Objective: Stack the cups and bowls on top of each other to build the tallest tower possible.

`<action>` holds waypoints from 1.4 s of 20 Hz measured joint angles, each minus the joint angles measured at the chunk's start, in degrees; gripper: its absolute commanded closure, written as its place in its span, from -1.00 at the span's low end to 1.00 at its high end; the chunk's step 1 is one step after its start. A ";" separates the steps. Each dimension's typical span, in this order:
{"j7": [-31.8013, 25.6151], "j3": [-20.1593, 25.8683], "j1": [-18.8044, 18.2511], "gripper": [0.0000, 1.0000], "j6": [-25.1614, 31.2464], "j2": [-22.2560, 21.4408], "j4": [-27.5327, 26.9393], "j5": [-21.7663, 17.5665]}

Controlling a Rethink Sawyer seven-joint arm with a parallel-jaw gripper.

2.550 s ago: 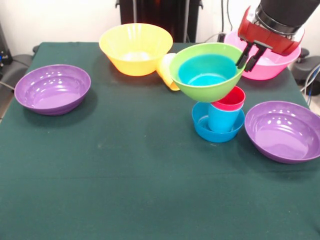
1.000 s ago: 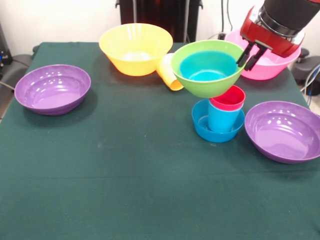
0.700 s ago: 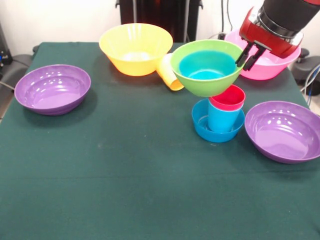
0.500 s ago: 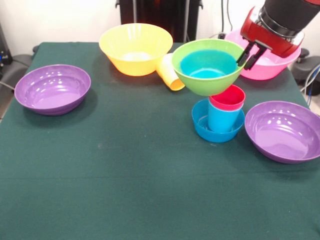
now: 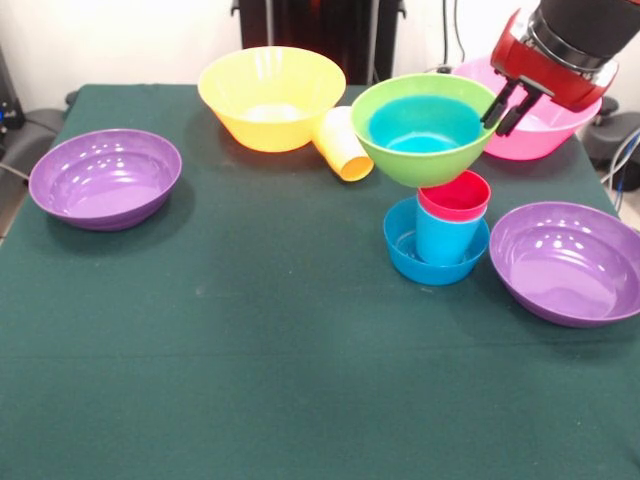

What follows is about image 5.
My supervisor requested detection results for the blue bowl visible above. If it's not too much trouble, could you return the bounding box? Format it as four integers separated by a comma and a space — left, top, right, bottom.
383, 196, 490, 287
368, 93, 485, 153

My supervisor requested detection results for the purple bowl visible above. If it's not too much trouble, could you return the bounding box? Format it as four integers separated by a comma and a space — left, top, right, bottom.
28, 128, 183, 233
488, 201, 640, 329

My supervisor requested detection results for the orange bowl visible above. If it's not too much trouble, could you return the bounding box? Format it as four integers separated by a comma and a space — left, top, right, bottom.
197, 45, 347, 153

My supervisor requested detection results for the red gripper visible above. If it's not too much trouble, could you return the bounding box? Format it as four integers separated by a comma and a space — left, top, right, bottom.
480, 8, 619, 137

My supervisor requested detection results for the red cup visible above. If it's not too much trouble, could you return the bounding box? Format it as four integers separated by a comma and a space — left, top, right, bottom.
417, 169, 492, 224

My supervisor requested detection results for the black wall cable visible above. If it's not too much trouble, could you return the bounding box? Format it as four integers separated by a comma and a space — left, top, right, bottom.
452, 0, 470, 66

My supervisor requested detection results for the black computer tower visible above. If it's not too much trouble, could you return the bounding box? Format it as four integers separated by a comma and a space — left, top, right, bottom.
0, 44, 26, 146

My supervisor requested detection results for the grey cable bundle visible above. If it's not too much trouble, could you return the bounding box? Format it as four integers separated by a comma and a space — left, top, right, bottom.
599, 127, 640, 236

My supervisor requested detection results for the green bowl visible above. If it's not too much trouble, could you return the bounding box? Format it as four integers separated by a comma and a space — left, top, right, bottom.
349, 73, 501, 190

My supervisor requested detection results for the orange cup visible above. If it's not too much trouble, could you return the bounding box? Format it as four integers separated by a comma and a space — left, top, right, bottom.
313, 105, 375, 182

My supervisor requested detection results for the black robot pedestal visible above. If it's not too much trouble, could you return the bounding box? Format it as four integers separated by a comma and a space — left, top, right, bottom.
239, 0, 406, 86

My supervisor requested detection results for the pink bowl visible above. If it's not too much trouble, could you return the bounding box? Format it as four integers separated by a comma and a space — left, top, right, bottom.
452, 55, 604, 162

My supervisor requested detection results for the black knobbed device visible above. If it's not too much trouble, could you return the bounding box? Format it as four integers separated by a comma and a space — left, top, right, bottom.
584, 95, 640, 169

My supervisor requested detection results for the blue cup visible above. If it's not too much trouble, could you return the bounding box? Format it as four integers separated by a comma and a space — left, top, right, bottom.
415, 207, 489, 265

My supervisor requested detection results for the dark green tablecloth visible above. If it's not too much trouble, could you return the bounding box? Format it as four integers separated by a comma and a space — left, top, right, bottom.
0, 83, 640, 480

